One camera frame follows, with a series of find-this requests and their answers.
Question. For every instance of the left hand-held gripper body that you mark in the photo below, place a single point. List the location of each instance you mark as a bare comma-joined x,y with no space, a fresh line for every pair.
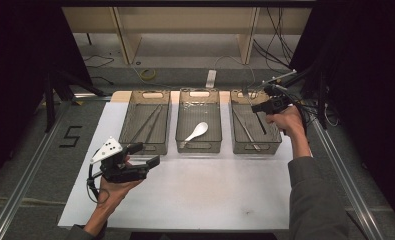
118,173

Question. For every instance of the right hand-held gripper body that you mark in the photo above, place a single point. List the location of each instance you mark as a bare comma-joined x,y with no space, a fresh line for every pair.
278,100

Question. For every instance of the smoky transparent plastic bin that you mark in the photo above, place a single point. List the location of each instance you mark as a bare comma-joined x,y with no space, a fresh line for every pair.
198,150
271,146
145,148

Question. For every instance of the metal fork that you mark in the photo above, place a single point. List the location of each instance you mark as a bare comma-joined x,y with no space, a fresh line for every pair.
261,125

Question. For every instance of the metal table knife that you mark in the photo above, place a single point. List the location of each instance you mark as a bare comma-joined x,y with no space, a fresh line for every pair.
246,130

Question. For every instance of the metal chopstick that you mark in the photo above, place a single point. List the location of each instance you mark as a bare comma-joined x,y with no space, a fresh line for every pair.
154,124
145,122

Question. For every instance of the white ceramic spoon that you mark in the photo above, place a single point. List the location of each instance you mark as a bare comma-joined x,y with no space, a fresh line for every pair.
201,128

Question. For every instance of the person's left hand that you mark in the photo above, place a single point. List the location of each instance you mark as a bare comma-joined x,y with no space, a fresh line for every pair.
115,191

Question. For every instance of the person's right hand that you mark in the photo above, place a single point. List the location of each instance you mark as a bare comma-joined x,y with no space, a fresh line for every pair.
286,121

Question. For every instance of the black metal stand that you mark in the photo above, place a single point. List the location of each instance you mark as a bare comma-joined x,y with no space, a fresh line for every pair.
50,100
321,100

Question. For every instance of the white power strip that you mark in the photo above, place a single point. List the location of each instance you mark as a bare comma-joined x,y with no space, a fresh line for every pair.
211,79

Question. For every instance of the white table cover sheet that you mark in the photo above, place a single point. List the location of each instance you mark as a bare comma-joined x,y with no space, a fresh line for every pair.
201,193

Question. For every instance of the yellow-green tape roll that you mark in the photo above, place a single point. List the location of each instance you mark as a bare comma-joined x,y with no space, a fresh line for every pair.
144,74

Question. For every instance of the black curtain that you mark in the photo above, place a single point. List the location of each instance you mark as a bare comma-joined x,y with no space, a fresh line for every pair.
18,66
368,83

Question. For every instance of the beige wooden shelf unit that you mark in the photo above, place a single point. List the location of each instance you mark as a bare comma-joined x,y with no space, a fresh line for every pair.
128,43

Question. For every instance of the aluminium floor rail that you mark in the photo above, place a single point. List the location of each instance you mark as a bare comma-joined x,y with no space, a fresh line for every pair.
25,176
355,193

